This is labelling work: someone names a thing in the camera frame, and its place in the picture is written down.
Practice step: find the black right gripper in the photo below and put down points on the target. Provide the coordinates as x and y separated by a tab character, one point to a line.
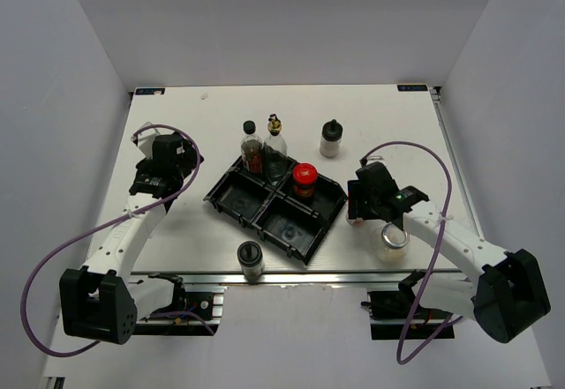
355	206

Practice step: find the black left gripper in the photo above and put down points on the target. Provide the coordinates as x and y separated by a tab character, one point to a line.
189	157

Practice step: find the grey-lid spice jar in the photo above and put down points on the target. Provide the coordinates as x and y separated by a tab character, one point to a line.
356	223

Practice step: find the red-lid sauce jar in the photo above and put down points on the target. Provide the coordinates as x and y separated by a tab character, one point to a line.
304	177

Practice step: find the red-label black-cap bottle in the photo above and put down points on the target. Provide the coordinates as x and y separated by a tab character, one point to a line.
251	149

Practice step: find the clear glass oil bottle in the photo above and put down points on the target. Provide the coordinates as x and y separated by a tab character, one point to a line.
275	151

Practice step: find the black-cap pepper grinder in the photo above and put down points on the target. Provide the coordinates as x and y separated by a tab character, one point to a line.
250	258

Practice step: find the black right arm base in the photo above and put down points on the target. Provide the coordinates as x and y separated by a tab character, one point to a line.
388	310

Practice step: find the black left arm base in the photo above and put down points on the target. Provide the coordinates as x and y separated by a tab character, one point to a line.
185	307

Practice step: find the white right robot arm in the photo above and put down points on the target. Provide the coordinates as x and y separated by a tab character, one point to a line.
503	291

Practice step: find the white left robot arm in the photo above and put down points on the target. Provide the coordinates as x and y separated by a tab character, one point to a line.
99	301

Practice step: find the white shaker black cap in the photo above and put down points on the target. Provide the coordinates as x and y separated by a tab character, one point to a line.
331	136

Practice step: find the round clear glass jar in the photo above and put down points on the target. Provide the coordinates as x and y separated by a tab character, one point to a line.
390	242

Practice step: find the blue left table sticker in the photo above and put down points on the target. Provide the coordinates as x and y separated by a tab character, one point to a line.
149	91

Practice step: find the blue table sticker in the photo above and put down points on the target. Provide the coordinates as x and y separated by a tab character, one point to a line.
412	88
149	91

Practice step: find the black four-compartment tray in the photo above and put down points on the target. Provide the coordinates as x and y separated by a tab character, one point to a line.
275	212

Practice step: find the blue right table sticker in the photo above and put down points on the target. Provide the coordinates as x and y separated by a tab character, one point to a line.
412	88

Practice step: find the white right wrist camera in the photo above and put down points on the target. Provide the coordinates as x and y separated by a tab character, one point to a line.
370	159

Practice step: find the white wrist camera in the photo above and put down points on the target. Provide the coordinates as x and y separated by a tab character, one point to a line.
370	159
144	140

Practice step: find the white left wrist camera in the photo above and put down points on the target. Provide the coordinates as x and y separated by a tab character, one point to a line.
144	140

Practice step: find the aluminium front table rail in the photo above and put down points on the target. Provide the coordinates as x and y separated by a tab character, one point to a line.
363	279

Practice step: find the aluminium table rail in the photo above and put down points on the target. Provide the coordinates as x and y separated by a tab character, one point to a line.
363	279
471	211

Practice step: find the aluminium right table rail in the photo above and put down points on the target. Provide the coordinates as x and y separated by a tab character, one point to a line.
471	211

